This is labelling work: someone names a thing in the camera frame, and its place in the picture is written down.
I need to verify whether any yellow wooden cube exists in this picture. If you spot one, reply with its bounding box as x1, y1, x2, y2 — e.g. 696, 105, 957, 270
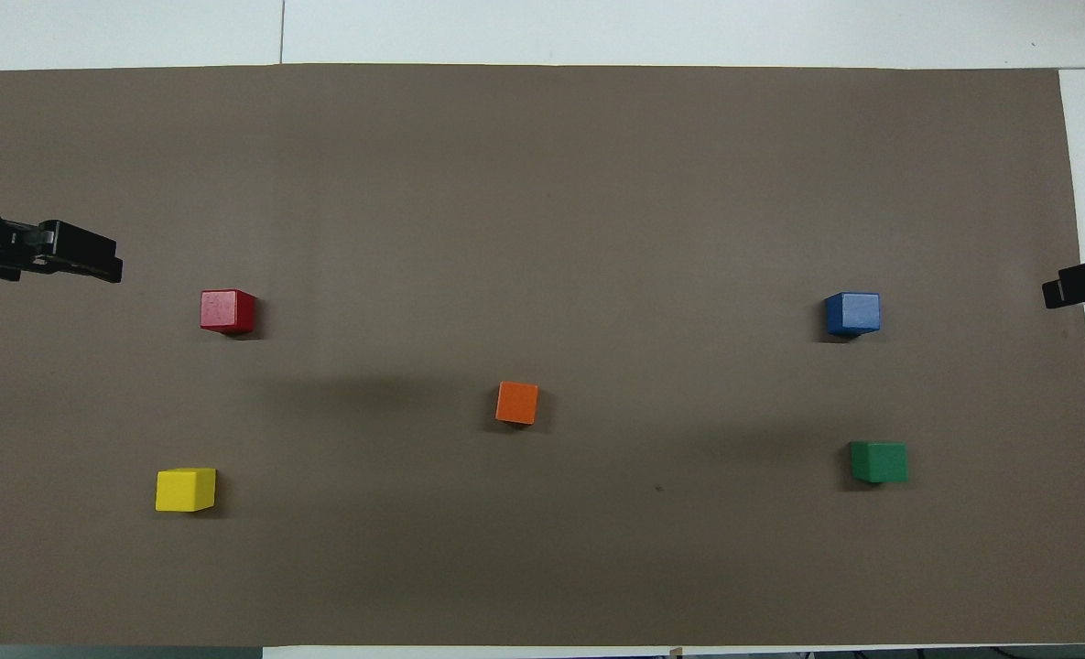
155, 468, 217, 513

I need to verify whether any green wooden cube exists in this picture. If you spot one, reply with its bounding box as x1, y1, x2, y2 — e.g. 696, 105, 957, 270
850, 441, 909, 484

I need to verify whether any blue wooden cube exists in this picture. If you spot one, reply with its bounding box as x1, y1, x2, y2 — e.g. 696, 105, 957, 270
825, 292, 882, 337

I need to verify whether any brown table mat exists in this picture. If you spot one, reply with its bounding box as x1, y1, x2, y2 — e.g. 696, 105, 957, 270
0, 63, 1085, 649

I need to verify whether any orange wooden cube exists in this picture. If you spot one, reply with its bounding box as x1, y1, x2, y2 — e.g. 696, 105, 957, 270
495, 381, 539, 427

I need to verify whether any red wooden cube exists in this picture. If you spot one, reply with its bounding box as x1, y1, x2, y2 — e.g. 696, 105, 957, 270
200, 289, 257, 335

